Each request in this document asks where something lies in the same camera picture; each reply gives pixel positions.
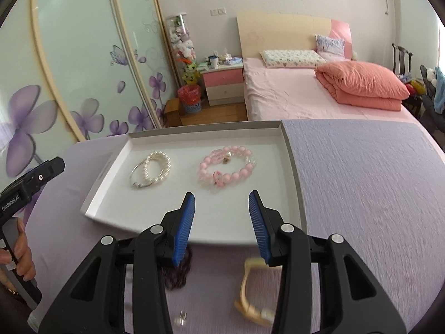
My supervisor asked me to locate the dark red bead necklace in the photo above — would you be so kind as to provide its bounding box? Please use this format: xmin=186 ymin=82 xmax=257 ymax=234
xmin=163 ymin=246 xmax=194 ymax=291

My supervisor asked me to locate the cream yellow wristwatch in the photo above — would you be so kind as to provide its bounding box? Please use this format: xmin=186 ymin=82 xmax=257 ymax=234
xmin=234 ymin=257 xmax=281 ymax=327

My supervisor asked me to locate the pearl earrings cluster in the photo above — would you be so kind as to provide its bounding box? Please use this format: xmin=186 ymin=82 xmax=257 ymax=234
xmin=174 ymin=311 xmax=188 ymax=327

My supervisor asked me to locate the person's left hand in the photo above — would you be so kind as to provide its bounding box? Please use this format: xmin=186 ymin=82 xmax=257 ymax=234
xmin=0 ymin=218 xmax=35 ymax=293

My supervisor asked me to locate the thin silver bangle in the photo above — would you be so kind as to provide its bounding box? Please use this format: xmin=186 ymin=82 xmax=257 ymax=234
xmin=129 ymin=160 xmax=163 ymax=189

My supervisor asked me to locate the grey white cardboard tray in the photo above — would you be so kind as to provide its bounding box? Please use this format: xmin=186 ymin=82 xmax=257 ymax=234
xmin=80 ymin=121 xmax=306 ymax=245

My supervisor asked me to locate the small wooden stool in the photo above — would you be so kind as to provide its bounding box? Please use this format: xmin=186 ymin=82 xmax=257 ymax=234
xmin=164 ymin=98 xmax=182 ymax=127

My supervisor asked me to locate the red bag waste bin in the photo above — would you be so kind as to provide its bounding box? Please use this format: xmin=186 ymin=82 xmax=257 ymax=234
xmin=177 ymin=85 xmax=201 ymax=114

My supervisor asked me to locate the lilac bedspread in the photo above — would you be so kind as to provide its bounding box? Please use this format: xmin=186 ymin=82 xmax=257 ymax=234
xmin=26 ymin=120 xmax=444 ymax=333

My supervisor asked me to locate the pink bed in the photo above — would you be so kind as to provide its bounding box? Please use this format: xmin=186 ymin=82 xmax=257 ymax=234
xmin=244 ymin=58 xmax=419 ymax=124

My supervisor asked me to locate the pink white nightstand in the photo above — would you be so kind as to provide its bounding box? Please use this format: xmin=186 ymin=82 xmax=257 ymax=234
xmin=201 ymin=63 xmax=244 ymax=106

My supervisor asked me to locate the yellow plush toy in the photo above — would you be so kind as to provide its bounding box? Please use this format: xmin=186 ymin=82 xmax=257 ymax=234
xmin=182 ymin=62 xmax=199 ymax=85

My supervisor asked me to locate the floral sliding wardrobe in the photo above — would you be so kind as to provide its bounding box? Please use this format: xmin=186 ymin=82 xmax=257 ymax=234
xmin=1 ymin=0 xmax=177 ymax=185

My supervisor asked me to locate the white mug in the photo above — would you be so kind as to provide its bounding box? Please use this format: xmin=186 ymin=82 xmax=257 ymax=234
xmin=208 ymin=55 xmax=219 ymax=69

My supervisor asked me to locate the floral white pillow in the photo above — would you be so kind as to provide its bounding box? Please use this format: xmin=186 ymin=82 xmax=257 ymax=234
xmin=260 ymin=50 xmax=326 ymax=69

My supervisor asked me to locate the clear tube of plush toys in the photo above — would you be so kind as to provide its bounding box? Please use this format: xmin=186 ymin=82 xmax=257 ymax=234
xmin=166 ymin=13 xmax=198 ymax=85

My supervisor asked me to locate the folded coral duvet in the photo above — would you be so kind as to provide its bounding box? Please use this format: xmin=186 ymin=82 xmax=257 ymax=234
xmin=315 ymin=60 xmax=410 ymax=112

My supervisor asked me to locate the small lilac pillow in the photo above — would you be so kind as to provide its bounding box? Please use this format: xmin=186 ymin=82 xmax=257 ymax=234
xmin=315 ymin=34 xmax=346 ymax=58

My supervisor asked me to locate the cream pink headboard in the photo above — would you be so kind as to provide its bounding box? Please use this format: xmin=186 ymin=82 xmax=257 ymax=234
xmin=236 ymin=12 xmax=352 ymax=59

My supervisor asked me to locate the dark wooden chair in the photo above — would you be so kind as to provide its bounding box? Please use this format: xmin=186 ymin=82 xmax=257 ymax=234
xmin=391 ymin=43 xmax=422 ymax=118

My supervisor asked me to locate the blue plush garment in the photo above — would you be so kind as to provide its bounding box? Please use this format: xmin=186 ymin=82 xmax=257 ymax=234
xmin=434 ymin=67 xmax=445 ymax=115

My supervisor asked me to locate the pink bead bracelet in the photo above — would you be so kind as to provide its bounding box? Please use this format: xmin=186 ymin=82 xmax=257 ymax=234
xmin=197 ymin=145 xmax=257 ymax=189

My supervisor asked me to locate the white pearl bracelet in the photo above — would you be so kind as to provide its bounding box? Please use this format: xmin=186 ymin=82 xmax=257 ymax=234
xmin=142 ymin=149 xmax=172 ymax=186

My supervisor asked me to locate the white wall socket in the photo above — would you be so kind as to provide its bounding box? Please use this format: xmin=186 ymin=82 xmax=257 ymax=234
xmin=210 ymin=8 xmax=226 ymax=17

